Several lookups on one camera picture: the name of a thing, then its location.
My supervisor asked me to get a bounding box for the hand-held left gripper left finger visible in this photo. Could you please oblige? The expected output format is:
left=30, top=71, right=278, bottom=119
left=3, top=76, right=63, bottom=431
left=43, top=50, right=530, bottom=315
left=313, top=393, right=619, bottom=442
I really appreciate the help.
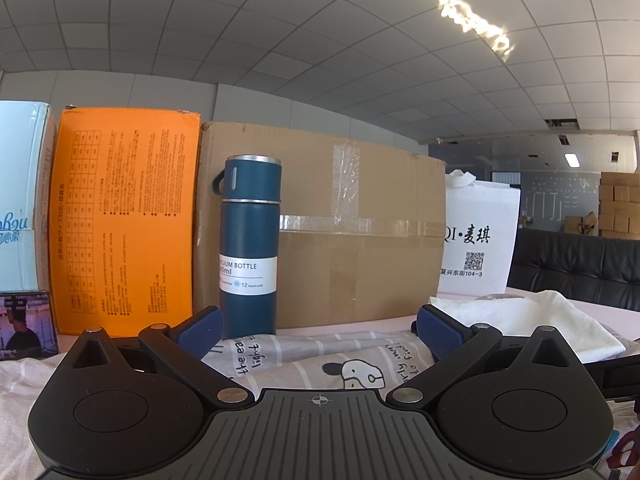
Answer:
left=64, top=306, right=252, bottom=407

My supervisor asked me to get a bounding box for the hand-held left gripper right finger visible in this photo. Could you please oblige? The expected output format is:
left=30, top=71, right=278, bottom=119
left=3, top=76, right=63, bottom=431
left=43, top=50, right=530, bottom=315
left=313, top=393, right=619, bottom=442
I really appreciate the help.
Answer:
left=386, top=304, right=577, bottom=407

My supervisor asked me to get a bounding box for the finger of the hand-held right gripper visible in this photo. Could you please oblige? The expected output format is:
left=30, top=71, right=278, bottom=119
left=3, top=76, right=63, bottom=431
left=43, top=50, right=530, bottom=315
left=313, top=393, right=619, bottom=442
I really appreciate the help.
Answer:
left=583, top=353, right=640, bottom=404

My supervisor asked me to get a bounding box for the white t-shirt with black trim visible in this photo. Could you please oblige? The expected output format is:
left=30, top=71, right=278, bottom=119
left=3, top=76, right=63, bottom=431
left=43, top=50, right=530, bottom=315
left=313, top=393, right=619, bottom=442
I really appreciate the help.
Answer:
left=428, top=290, right=627, bottom=365

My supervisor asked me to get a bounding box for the cartoon printed bed sheet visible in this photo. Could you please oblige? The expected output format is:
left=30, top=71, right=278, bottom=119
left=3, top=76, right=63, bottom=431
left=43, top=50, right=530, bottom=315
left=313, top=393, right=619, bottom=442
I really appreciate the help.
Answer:
left=0, top=316, right=640, bottom=480

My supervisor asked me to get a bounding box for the blue vacuum bottle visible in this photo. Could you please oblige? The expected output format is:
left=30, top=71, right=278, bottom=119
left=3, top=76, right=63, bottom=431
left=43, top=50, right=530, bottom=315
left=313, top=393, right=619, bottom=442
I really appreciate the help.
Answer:
left=212, top=154, right=283, bottom=340

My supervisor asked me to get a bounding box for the brown cardboard box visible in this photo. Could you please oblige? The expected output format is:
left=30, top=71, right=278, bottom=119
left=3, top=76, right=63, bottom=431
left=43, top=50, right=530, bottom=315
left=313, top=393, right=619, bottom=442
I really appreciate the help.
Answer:
left=192, top=120, right=448, bottom=332

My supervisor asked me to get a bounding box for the white paper bag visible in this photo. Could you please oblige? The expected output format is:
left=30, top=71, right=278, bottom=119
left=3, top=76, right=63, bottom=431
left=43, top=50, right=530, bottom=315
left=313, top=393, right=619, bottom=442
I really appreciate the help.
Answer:
left=437, top=170, right=522, bottom=297

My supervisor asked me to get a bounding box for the black sofa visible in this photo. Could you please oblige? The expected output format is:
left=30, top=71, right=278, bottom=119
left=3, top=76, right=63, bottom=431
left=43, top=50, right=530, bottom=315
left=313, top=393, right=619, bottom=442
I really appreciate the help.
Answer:
left=506, top=229, right=640, bottom=312

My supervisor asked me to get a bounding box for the orange carton box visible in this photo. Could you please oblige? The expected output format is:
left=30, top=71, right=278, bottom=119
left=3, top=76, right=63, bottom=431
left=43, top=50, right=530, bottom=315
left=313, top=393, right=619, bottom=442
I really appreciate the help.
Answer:
left=49, top=106, right=202, bottom=339

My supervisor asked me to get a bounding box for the stack of cardboard boxes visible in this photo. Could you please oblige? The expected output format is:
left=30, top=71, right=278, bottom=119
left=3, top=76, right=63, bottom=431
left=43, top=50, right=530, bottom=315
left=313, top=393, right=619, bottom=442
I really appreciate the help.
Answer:
left=564, top=171, right=640, bottom=240

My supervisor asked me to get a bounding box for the smartphone with lit screen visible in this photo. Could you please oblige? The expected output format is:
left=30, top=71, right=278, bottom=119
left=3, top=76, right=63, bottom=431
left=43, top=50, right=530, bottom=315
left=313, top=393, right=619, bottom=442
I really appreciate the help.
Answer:
left=0, top=289, right=61, bottom=362

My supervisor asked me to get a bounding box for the light blue carton box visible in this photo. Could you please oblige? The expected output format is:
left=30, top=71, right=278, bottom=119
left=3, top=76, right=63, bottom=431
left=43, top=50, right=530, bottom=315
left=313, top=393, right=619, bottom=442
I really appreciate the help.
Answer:
left=0, top=101, right=57, bottom=295

